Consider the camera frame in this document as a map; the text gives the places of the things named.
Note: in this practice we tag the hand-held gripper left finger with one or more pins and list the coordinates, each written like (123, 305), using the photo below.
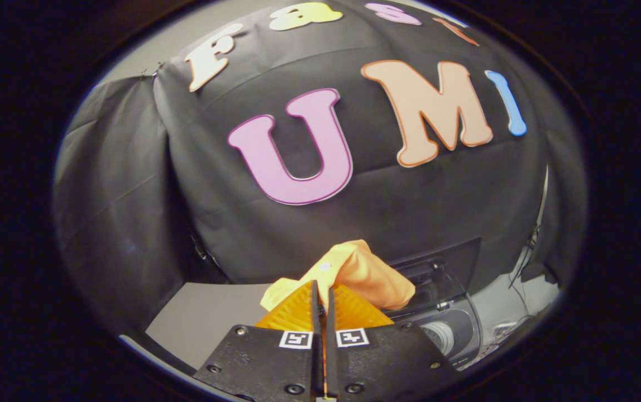
(316, 335)

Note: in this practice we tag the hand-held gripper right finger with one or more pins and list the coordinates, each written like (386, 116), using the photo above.
(331, 335)

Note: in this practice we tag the orange garment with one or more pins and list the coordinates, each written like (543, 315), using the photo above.
(365, 273)

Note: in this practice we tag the black backdrop cloth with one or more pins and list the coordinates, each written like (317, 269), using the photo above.
(354, 212)

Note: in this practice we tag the beige cabinet with dark frame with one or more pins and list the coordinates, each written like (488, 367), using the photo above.
(203, 318)

